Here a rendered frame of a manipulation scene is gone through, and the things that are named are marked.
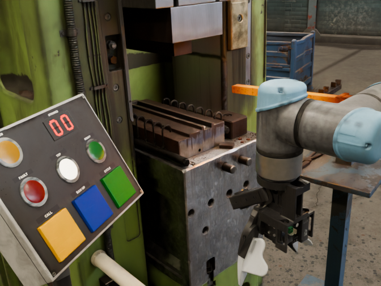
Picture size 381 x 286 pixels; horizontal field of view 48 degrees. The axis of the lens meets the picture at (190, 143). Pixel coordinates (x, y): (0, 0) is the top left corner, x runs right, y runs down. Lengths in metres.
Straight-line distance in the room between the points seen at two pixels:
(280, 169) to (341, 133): 0.13
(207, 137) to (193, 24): 0.36
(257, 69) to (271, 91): 1.09
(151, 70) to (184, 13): 0.59
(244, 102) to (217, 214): 0.49
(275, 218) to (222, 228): 0.76
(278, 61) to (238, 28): 3.40
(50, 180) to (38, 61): 0.42
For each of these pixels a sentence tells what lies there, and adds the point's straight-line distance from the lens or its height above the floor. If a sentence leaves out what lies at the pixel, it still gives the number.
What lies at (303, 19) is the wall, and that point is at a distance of 9.27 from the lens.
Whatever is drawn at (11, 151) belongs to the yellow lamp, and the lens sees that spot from 0.84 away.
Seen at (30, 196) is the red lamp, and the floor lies 1.09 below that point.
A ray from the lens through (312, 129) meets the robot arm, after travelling 0.62.
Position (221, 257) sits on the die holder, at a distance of 1.54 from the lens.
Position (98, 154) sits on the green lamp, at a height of 1.08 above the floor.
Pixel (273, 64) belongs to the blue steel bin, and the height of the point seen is 0.43.
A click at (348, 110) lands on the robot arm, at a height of 1.27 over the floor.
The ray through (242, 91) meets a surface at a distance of 1.33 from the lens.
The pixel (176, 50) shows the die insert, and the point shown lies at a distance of 1.35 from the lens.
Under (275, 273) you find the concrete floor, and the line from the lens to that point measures 2.33.
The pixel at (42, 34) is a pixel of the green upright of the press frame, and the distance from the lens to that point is 1.16.
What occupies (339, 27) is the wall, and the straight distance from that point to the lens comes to 9.03.
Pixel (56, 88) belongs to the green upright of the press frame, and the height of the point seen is 1.18.
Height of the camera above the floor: 1.45
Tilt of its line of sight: 22 degrees down
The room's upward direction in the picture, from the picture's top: 3 degrees counter-clockwise
